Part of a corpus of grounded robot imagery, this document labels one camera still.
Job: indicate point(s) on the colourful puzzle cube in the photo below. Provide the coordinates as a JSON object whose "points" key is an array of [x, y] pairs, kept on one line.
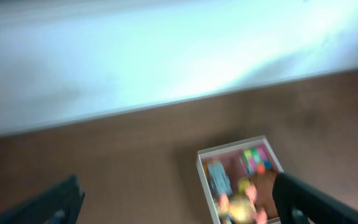
{"points": [[256, 160]]}

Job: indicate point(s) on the yellow grey toy truck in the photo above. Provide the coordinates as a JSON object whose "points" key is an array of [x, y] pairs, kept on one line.
{"points": [[218, 180]]}

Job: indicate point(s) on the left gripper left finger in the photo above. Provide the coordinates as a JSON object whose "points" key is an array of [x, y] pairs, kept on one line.
{"points": [[60, 204]]}

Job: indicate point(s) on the white cardboard box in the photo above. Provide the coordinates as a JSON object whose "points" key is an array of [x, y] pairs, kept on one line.
{"points": [[232, 158]]}

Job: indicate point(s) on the brown plush toy with carrot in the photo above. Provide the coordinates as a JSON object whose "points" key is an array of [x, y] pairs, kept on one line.
{"points": [[264, 186]]}

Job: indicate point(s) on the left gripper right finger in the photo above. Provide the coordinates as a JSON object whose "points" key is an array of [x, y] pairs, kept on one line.
{"points": [[298, 202]]}

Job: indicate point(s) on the cream plush bunny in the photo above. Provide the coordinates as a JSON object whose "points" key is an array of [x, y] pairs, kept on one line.
{"points": [[240, 208]]}

